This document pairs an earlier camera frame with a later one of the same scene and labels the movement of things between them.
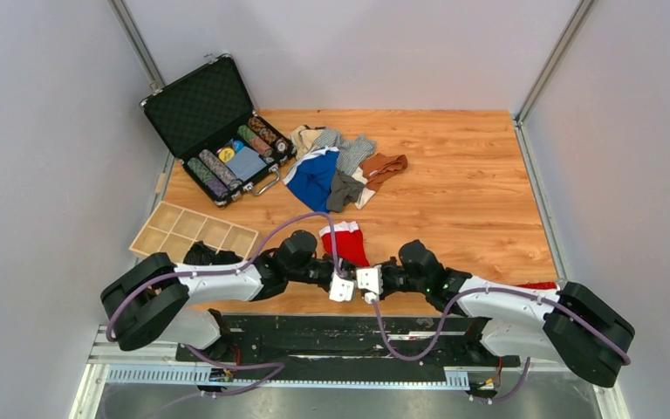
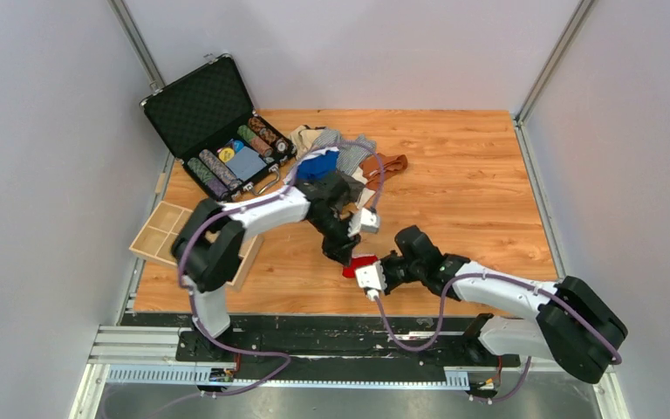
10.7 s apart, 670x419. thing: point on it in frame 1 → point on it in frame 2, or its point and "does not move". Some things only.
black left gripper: (331, 270) → (340, 247)
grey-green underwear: (345, 189) does not move
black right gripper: (392, 263) does not move
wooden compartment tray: (172, 230) does not move
